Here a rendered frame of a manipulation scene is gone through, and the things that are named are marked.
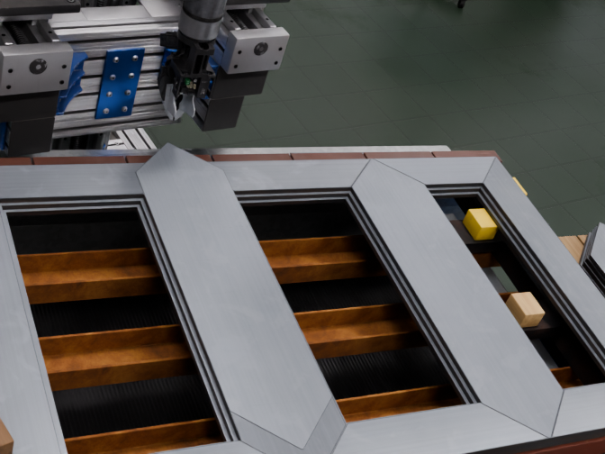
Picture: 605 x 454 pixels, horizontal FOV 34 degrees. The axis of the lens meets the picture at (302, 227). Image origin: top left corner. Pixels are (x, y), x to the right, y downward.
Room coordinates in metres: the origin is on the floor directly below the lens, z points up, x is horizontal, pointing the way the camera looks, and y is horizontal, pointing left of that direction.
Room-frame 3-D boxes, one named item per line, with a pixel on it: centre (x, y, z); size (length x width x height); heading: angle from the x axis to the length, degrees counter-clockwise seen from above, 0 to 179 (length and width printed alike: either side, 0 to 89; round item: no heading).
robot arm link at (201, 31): (1.60, 0.31, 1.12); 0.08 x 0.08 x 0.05
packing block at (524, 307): (1.56, -0.47, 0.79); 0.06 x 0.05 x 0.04; 35
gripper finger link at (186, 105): (1.61, 0.29, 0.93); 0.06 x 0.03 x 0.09; 36
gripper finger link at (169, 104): (1.59, 0.32, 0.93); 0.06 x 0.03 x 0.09; 36
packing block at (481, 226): (1.79, -0.36, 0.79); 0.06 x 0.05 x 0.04; 35
